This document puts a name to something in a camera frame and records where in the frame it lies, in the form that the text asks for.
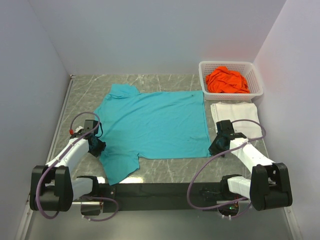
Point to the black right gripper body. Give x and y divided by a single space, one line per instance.
215 147

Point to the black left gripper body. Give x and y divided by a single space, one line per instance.
96 150

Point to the turquoise t shirt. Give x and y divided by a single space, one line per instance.
157 125

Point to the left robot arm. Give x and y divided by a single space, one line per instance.
52 188

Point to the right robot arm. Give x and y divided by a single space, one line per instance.
269 186

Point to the folded white t shirt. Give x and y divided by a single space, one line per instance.
238 111

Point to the white plastic laundry basket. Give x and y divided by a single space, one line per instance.
246 69

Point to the orange t shirt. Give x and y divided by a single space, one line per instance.
225 81

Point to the black base crossbar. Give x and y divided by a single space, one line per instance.
154 196

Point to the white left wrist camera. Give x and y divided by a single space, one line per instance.
76 133

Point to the aluminium rail frame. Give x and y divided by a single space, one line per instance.
85 93

